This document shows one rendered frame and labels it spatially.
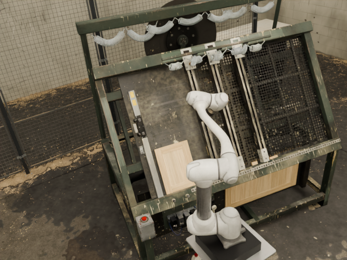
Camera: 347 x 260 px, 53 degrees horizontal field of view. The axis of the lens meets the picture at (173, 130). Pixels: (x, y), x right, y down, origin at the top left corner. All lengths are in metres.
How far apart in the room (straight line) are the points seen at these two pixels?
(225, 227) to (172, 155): 0.84
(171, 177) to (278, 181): 1.38
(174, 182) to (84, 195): 1.82
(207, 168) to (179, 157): 1.02
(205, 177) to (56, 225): 2.63
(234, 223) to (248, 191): 1.26
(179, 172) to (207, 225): 0.72
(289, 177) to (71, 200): 2.63
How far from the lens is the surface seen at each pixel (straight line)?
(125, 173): 2.97
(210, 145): 3.17
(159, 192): 3.05
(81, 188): 4.77
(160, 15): 3.45
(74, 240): 4.16
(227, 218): 2.58
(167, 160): 3.07
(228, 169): 2.12
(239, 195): 3.78
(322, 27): 8.49
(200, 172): 2.10
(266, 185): 3.92
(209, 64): 3.20
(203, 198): 2.32
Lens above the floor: 2.98
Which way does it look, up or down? 32 degrees down
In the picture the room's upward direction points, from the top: 5 degrees counter-clockwise
